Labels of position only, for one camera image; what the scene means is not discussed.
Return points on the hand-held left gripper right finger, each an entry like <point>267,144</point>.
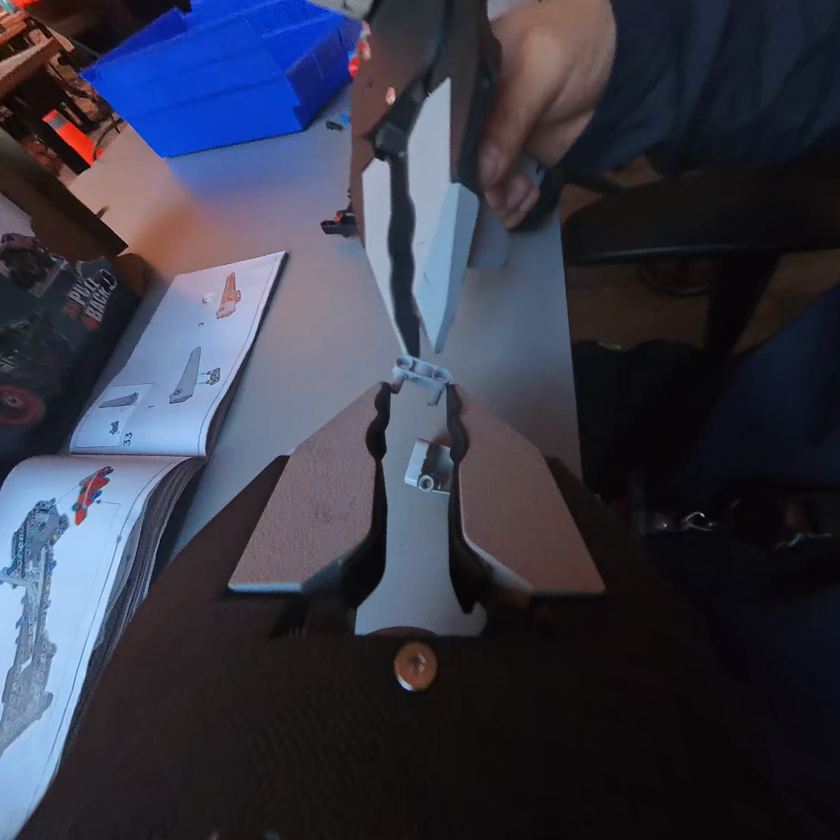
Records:
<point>518,518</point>

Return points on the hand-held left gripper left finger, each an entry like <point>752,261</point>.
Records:
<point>315,499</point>

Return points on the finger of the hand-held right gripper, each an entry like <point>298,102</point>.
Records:
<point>441,262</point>
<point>380,229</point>

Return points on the light grey lego block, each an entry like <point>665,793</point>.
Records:
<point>425,463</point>

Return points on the grey lego connector with pins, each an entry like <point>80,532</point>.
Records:
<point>420,374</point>

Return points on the person's right forearm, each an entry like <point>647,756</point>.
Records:
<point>709,72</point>

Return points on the lego instruction booklet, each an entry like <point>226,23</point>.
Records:
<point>164,367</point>

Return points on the dark lego truck box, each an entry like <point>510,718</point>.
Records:
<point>52,328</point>

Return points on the person's right hand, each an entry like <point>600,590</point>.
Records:
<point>558,72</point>

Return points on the blue plastic bin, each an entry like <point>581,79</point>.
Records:
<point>216,72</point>

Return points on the dark chair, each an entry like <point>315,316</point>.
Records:
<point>695,210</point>

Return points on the person's leg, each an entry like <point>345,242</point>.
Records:
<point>781,394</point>

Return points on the orange traffic cone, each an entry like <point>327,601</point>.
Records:
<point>69,134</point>

